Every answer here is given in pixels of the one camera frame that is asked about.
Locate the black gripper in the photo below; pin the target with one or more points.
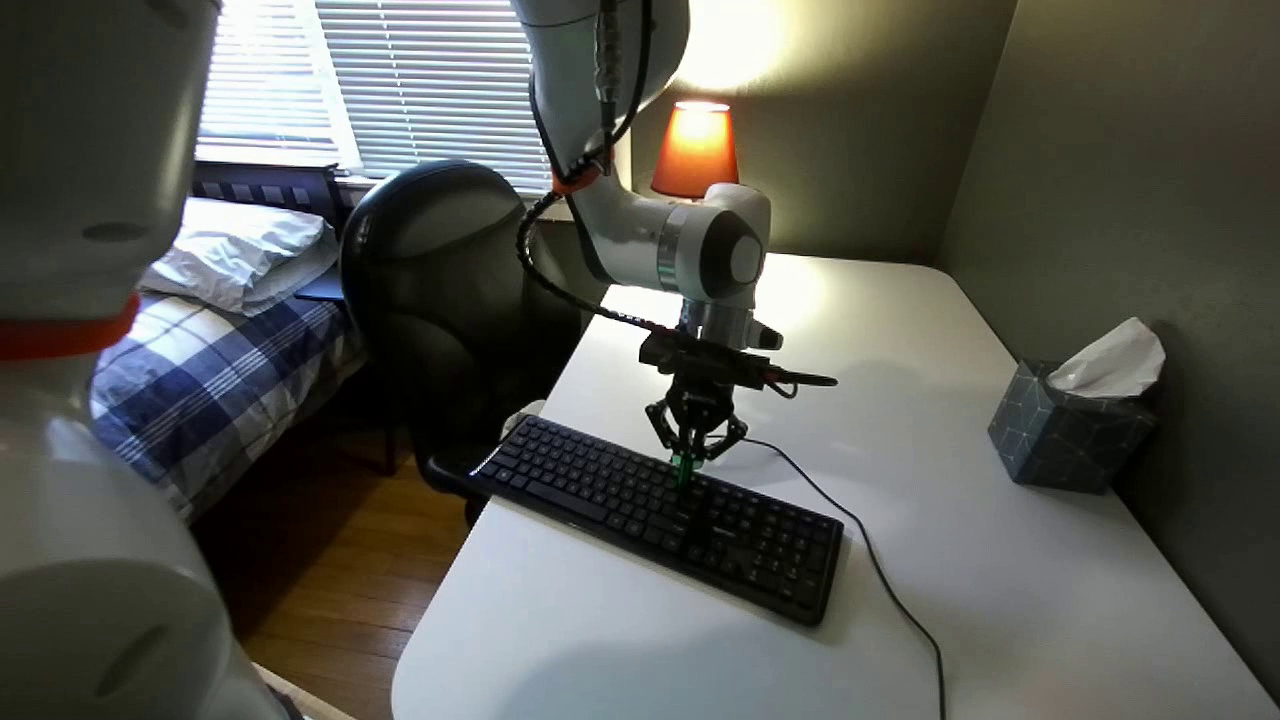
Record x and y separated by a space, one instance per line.
704 361

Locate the black computer keyboard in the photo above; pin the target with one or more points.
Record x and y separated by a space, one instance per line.
643 514

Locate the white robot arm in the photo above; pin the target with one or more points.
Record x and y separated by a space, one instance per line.
81 401

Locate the orange shade table lamp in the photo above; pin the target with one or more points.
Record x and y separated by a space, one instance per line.
699 154

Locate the black office chair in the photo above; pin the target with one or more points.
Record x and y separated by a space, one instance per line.
455 293

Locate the grey patterned tissue box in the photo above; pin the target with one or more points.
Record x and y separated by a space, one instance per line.
1066 434

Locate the white tissue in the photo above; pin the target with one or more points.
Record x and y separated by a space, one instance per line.
1112 361

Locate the white window blinds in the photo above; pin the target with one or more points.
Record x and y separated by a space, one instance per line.
426 82

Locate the blue plaid bed blanket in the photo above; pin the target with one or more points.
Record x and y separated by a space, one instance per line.
224 374

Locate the dark bed headboard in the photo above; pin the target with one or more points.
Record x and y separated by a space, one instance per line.
282 189

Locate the white pillow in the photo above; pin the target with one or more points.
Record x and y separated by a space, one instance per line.
242 254

